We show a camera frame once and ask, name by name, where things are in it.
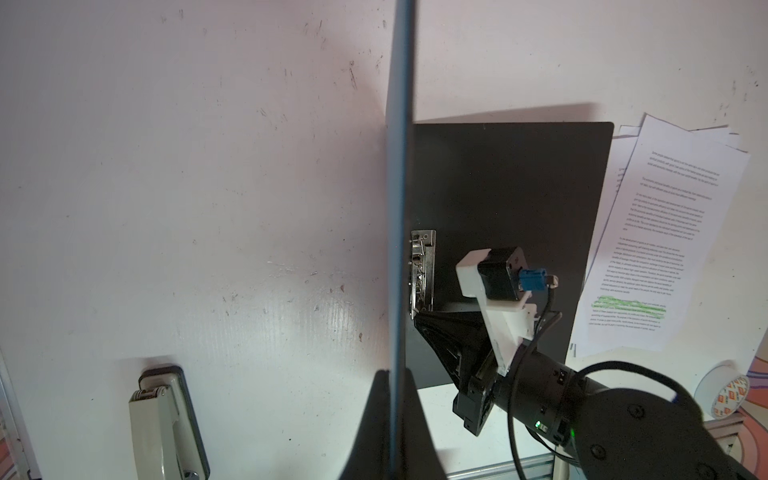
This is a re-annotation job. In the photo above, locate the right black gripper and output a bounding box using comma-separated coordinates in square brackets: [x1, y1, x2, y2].
[414, 311, 511, 436]

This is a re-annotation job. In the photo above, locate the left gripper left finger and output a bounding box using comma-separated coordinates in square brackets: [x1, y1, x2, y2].
[339, 370, 390, 480]

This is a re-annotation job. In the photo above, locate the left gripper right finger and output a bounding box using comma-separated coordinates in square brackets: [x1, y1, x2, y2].
[397, 369, 447, 479]

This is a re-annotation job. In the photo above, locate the blue file folder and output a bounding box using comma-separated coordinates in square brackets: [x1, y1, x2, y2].
[386, 1, 613, 479]

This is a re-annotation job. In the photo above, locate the stack of printed papers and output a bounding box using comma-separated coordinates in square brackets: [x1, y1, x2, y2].
[571, 116, 750, 358]

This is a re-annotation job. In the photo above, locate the tape roll on table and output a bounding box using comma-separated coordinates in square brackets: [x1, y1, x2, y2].
[694, 362, 750, 420]

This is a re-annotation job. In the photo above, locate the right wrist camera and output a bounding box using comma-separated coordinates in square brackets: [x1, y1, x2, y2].
[455, 247, 559, 376]

